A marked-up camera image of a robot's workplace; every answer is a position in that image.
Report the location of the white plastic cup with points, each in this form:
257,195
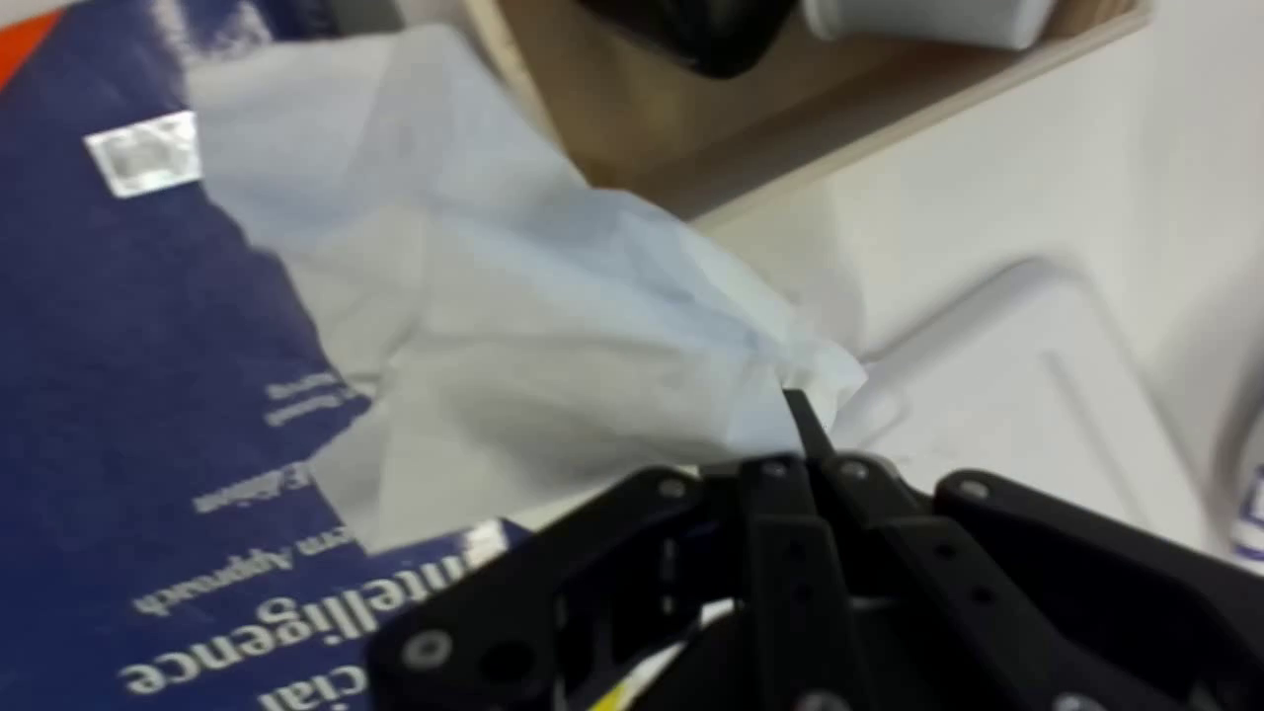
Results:
1010,27

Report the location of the white paper towel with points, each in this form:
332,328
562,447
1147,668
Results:
519,335

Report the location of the blue Artificial Intelligence book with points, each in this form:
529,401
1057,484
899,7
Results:
158,401

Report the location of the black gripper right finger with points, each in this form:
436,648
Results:
1039,603

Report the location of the black cylinder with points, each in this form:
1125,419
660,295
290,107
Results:
710,38

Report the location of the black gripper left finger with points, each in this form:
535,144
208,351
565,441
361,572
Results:
730,574

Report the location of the wooden box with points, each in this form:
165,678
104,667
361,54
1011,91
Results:
711,148

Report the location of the white plastic lid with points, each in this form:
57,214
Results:
1025,377

